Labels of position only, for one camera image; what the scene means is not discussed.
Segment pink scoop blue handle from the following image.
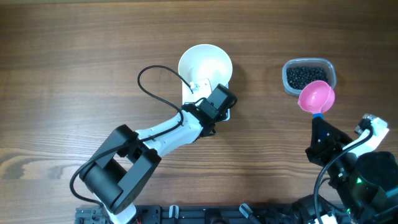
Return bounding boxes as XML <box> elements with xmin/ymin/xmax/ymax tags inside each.
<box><xmin>298</xmin><ymin>80</ymin><xmax>335</xmax><ymax>119</ymax></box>

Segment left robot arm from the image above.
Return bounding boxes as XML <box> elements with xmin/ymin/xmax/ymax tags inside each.
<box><xmin>77</xmin><ymin>84</ymin><xmax>237</xmax><ymax>223</ymax></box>

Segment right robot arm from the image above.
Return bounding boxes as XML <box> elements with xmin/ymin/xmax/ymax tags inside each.
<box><xmin>296</xmin><ymin>114</ymin><xmax>397</xmax><ymax>223</ymax></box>

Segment white digital kitchen scale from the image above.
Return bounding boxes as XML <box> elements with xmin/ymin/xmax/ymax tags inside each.
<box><xmin>182</xmin><ymin>81</ymin><xmax>231</xmax><ymax>122</ymax></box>

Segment white bowl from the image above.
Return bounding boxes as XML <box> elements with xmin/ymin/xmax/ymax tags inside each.
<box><xmin>178</xmin><ymin>44</ymin><xmax>233</xmax><ymax>89</ymax></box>

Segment black beans in container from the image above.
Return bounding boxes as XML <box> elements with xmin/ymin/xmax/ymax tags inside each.
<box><xmin>287</xmin><ymin>67</ymin><xmax>328</xmax><ymax>90</ymax></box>

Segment clear plastic container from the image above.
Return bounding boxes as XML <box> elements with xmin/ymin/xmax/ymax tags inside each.
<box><xmin>282</xmin><ymin>58</ymin><xmax>337</xmax><ymax>96</ymax></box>

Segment left camera black cable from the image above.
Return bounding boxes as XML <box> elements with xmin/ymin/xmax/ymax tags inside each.
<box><xmin>68</xmin><ymin>65</ymin><xmax>195</xmax><ymax>208</ymax></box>

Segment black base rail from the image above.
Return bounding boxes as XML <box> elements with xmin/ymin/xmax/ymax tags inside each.
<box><xmin>75</xmin><ymin>203</ymin><xmax>318</xmax><ymax>224</ymax></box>

